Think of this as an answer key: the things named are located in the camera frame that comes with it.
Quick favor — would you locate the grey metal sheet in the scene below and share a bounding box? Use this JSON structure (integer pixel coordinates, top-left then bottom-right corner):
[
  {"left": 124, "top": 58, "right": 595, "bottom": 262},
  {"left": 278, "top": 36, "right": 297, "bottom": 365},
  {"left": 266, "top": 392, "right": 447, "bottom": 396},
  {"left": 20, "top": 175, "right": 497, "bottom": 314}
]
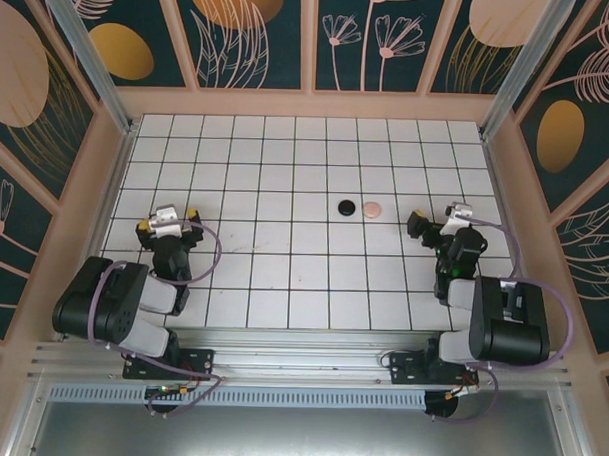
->
[{"left": 25, "top": 372, "right": 580, "bottom": 456}]

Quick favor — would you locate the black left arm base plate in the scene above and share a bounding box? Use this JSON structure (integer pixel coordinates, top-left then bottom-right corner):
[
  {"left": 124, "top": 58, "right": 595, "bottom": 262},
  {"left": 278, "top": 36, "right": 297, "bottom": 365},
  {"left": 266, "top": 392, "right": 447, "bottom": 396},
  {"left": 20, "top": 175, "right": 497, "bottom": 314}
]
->
[{"left": 122, "top": 345, "right": 216, "bottom": 384}]

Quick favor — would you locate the small wired circuit board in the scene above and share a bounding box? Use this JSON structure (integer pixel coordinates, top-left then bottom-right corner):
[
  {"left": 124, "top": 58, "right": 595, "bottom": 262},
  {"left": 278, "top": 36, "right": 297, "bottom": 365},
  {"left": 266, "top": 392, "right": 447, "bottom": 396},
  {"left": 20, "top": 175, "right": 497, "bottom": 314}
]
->
[{"left": 145, "top": 382, "right": 193, "bottom": 401}]

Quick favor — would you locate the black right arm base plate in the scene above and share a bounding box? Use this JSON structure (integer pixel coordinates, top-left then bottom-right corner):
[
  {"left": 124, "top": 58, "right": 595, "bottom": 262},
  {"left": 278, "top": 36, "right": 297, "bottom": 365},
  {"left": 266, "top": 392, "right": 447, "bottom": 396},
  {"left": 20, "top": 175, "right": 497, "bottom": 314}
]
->
[{"left": 387, "top": 350, "right": 481, "bottom": 390}]

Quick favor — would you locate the orange wired connector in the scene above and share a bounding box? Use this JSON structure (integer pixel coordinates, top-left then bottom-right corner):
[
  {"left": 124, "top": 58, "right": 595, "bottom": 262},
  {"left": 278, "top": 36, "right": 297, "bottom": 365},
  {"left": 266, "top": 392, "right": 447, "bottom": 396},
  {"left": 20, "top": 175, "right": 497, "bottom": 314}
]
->
[{"left": 446, "top": 381, "right": 480, "bottom": 401}]

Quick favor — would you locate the aluminium mounting rail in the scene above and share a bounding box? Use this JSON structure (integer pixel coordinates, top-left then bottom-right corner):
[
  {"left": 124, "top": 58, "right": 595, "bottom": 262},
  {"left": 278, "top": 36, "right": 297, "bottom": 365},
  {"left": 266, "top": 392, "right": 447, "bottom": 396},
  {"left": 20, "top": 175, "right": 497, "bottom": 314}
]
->
[{"left": 27, "top": 319, "right": 575, "bottom": 398}]

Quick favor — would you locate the aluminium corner post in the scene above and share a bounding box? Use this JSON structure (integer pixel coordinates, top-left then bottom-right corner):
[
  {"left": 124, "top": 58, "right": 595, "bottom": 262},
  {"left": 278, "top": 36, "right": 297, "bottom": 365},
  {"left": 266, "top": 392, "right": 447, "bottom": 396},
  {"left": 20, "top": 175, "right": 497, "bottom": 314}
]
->
[
  {"left": 480, "top": 0, "right": 579, "bottom": 144},
  {"left": 30, "top": 0, "right": 143, "bottom": 136}
]

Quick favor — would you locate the slotted grey cable duct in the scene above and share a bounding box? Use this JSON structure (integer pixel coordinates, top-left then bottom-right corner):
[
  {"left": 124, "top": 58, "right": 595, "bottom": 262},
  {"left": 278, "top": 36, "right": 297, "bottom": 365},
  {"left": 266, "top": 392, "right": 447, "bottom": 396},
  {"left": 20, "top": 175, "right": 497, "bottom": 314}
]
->
[{"left": 47, "top": 377, "right": 428, "bottom": 414}]

